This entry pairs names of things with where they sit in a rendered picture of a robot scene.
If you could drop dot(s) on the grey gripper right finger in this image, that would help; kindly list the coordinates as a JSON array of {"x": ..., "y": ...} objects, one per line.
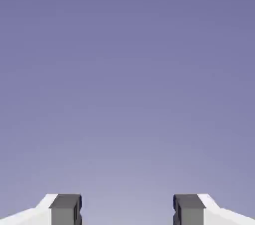
[{"x": 190, "y": 211}]

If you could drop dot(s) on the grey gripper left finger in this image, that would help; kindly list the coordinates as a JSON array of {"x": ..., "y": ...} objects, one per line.
[{"x": 63, "y": 211}]

